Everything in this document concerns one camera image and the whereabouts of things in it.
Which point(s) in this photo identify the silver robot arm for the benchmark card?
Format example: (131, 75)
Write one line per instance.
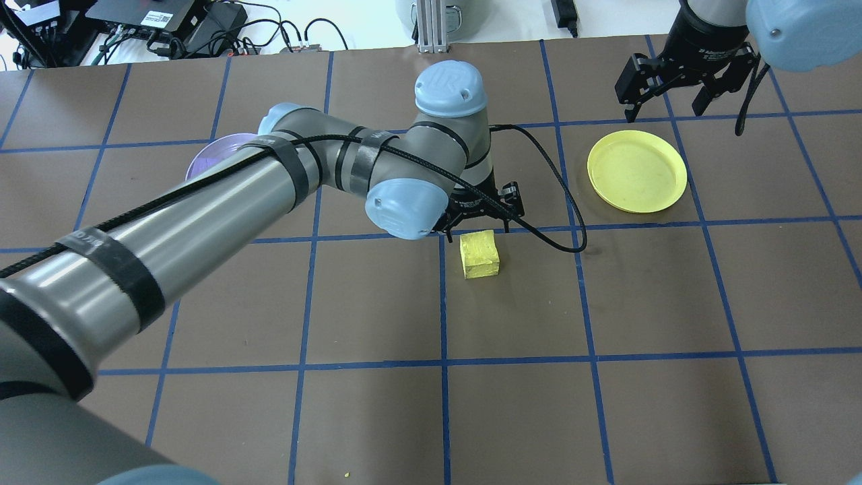
(202, 215)
(808, 34)

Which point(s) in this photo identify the purple plate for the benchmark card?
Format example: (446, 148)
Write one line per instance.
(236, 143)

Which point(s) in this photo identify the silver pot with lid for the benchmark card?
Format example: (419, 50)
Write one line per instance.
(465, 17)

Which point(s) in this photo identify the yellow plate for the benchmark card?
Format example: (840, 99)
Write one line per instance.
(636, 172)

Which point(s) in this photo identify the aluminium profile post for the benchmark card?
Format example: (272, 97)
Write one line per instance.
(431, 27)

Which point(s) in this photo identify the black power adapter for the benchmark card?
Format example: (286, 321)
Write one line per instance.
(564, 10)

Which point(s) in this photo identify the flat black electronic box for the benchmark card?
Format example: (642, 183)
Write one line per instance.
(145, 15)

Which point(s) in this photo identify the black power brick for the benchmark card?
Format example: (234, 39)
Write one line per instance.
(219, 23)

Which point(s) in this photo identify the yellow foam block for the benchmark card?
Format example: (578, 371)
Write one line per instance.
(479, 256)

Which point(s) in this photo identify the black device with white label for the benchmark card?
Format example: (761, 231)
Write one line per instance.
(37, 13)

